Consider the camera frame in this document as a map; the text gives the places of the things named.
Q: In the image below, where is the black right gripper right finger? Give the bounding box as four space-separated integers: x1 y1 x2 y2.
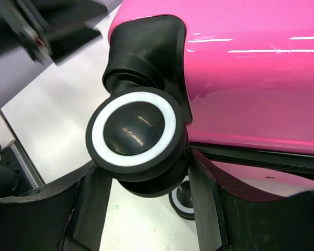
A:
189 148 314 250

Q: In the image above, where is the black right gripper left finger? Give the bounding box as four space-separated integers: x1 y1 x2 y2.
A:
0 162 112 250

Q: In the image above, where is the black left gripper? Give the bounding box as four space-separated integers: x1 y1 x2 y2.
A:
0 1 104 63

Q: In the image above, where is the pink hard-shell suitcase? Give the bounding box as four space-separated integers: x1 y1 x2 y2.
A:
86 1 314 220

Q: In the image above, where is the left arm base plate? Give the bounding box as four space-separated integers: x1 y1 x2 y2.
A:
0 109 45 198

